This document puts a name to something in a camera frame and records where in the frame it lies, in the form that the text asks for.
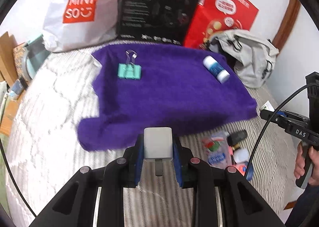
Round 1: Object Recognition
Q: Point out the patterned notebook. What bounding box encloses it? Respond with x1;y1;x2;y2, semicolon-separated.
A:
12;43;32;85

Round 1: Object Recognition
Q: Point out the clear hand sanitizer bottle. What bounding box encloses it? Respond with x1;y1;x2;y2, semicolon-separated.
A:
201;131;232;169

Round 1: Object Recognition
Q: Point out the small white cube adapter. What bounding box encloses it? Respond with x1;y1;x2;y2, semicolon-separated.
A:
233;148;250;164

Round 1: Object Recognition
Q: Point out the wooden nightstand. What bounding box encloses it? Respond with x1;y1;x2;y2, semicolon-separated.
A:
1;90;25;137

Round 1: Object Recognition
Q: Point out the teal binder clip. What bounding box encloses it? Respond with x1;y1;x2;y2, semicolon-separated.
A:
117;50;142;80

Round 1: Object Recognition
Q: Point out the grey Nike waist bag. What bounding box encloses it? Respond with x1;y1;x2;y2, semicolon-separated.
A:
206;29;279;89

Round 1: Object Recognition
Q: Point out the wooden door frame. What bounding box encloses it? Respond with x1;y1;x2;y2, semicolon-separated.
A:
272;0;301;51

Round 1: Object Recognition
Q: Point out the purple towel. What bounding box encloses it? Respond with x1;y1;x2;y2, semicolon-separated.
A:
77;44;257;151

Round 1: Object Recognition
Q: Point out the small clear box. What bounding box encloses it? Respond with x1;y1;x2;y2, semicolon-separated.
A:
8;78;28;100

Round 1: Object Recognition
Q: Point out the white Miniso plastic bag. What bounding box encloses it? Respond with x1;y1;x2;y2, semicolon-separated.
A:
43;0;119;52

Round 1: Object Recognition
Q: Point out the teal kettle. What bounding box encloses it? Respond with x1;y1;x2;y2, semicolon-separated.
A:
22;35;50;82

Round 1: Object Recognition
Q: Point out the red paper shopping bag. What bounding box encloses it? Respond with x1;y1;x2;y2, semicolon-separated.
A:
183;0;259;49

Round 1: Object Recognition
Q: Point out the pink blue vaseline jar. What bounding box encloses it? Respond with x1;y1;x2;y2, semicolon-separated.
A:
235;161;254;181

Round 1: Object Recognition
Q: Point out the dark Grand Reserve lighter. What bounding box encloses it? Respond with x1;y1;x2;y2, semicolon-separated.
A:
232;143;241;151

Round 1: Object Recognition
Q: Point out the wooden headboard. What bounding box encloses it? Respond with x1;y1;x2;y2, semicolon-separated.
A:
0;32;18;87

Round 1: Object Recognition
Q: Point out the black headset box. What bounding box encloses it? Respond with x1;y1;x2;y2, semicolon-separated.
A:
117;0;199;45

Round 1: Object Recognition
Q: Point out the white blue cylindrical bottle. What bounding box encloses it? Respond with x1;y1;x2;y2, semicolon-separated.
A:
203;56;230;84

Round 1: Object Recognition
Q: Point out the pink tube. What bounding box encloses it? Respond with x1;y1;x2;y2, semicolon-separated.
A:
228;146;235;165

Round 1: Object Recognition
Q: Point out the person's right hand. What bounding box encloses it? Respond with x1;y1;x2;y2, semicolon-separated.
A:
293;142;319;187

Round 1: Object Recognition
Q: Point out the white USB charger plug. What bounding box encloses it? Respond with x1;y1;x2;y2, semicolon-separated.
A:
144;127;173;176

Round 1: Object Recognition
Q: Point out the black rectangular stick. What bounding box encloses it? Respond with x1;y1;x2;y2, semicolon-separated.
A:
227;129;247;146

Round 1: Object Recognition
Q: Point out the black cable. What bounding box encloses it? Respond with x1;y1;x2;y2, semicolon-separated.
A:
244;82;319;180

